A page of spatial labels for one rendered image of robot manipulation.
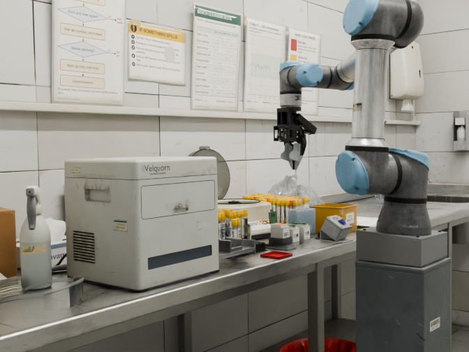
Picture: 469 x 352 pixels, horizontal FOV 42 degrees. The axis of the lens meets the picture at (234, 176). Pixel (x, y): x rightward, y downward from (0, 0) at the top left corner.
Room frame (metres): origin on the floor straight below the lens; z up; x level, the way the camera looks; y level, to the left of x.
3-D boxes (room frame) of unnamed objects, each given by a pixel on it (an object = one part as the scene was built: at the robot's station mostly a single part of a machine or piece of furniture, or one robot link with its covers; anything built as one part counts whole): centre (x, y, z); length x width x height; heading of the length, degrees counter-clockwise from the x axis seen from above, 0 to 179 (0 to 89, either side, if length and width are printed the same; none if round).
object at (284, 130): (2.07, -0.19, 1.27); 0.09 x 0.08 x 0.12; 133
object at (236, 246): (1.64, 0.03, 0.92); 0.21 x 0.07 x 0.05; 141
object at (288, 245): (1.90, -0.14, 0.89); 0.09 x 0.05 x 0.04; 51
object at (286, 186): (2.72, -0.22, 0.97); 0.26 x 0.17 x 0.19; 154
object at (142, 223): (1.55, 0.23, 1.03); 0.31 x 0.27 x 0.30; 141
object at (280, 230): (1.90, -0.14, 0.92); 0.05 x 0.04 x 0.06; 51
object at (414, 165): (1.70, -0.48, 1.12); 0.13 x 0.12 x 0.14; 113
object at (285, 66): (2.07, -0.20, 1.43); 0.09 x 0.08 x 0.11; 23
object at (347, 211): (2.23, -0.36, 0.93); 0.13 x 0.13 x 0.10; 55
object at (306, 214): (2.11, -0.23, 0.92); 0.10 x 0.07 x 0.10; 133
